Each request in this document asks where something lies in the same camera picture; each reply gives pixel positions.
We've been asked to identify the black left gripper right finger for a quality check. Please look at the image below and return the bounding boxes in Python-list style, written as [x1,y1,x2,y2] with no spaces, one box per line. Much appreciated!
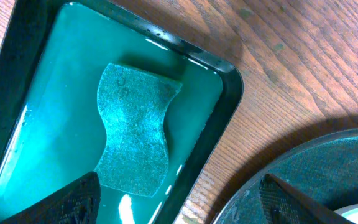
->
[259,174,352,224]

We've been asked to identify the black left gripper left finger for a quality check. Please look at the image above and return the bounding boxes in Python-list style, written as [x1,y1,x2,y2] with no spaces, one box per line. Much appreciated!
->
[2,171,101,224]

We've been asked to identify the green scrub sponge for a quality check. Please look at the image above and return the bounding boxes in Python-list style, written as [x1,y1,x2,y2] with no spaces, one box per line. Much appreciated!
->
[95,63,182,197]

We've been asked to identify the round black serving tray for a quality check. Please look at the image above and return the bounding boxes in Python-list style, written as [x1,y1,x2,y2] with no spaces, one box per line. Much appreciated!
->
[213,129,358,223]

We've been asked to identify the rectangular green water tray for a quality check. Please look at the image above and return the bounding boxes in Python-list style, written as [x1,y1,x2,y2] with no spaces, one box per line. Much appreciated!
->
[0,1,244,223]

